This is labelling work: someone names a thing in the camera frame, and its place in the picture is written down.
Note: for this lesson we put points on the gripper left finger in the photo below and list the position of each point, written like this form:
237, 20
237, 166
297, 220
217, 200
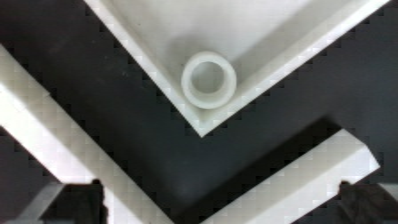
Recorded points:
66, 204

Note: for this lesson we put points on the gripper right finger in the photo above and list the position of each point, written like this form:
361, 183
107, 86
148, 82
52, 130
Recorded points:
368, 204

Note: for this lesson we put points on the white square table top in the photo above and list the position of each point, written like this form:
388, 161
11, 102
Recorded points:
221, 46

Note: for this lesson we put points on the white L-shaped obstacle fence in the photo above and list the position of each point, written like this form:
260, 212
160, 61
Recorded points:
274, 204

